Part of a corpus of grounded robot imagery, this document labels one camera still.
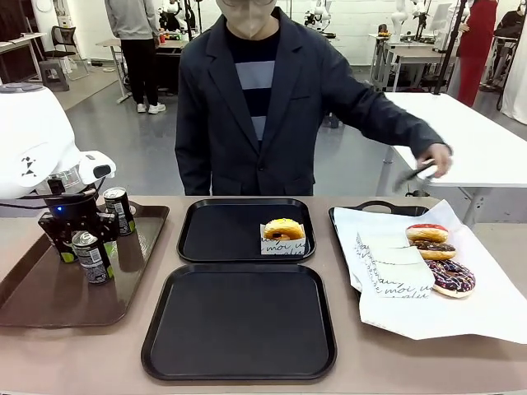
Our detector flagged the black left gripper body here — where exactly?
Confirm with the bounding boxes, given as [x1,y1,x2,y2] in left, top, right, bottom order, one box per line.
[40,189,102,235]

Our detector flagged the black serving tongs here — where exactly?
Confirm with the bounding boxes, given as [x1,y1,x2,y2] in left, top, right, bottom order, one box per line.
[393,158,437,193]

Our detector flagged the red frosted donut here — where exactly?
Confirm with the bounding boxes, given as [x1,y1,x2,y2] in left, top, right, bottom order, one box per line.
[405,223,450,244]

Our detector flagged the chocolate frosted donut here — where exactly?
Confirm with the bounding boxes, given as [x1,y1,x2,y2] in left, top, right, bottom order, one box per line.
[411,240,457,261]

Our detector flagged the purple sprinkled donut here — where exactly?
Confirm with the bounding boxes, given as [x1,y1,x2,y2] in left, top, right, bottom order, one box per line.
[426,258,477,299]

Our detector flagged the person's right forearm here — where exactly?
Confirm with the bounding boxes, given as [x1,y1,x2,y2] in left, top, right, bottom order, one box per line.
[175,135,215,197]

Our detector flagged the person's left hand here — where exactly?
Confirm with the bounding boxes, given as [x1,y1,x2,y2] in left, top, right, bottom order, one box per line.
[415,143,454,180]

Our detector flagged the brown plastic tray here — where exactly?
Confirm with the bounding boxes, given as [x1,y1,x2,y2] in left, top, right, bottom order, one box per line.
[0,196,170,329]

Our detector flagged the small black serving tray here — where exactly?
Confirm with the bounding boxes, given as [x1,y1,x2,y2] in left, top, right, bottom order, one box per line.
[176,197,317,264]

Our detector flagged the gray plastic stool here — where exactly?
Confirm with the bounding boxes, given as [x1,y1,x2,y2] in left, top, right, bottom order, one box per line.
[39,57,71,93]

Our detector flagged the person in dark blazer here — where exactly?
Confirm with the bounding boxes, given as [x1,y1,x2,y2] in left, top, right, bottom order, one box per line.
[175,0,413,197]

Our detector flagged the large black serving tray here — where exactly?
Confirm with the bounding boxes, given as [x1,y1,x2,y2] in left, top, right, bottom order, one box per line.
[141,263,338,381]

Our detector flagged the black office chair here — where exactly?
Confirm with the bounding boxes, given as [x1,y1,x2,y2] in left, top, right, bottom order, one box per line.
[49,25,90,81]

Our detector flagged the yellow glazed donut in wrapper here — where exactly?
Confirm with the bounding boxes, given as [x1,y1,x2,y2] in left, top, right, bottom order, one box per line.
[259,224,308,257]

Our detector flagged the light wooden desk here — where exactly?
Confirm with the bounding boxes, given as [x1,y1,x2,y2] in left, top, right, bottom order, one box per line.
[0,31,47,83]

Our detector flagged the background table with items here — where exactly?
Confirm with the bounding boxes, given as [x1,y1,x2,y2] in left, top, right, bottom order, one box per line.
[95,36,190,104]

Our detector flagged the person in gray hoodie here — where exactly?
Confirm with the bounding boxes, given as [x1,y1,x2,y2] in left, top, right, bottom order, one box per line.
[104,0,167,115]

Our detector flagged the beige face mask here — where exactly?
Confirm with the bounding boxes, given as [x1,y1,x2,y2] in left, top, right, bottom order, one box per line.
[216,0,281,46]

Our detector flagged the white background work table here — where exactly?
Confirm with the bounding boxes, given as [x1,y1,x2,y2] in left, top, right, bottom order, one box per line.
[368,32,460,92]

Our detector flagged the white paper sheet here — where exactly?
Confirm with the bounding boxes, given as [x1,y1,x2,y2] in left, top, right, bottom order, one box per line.
[332,198,527,346]

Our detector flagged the white side table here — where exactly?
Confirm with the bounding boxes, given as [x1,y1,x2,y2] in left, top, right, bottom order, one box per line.
[376,92,527,225]

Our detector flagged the black stand pole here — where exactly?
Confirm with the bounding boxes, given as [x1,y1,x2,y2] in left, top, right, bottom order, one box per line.
[430,0,469,96]

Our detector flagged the person in red apron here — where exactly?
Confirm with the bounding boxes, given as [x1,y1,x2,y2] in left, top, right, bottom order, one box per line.
[455,0,499,107]

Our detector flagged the seated person in black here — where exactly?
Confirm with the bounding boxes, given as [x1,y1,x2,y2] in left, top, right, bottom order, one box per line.
[492,10,527,63]

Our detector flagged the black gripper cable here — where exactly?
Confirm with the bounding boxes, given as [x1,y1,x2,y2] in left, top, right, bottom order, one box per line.
[0,187,98,211]

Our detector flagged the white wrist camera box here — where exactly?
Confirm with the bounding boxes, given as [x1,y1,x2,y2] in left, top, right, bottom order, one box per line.
[77,151,117,185]

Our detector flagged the black tray with handle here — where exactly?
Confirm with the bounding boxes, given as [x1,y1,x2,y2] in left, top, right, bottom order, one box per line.
[328,200,431,294]

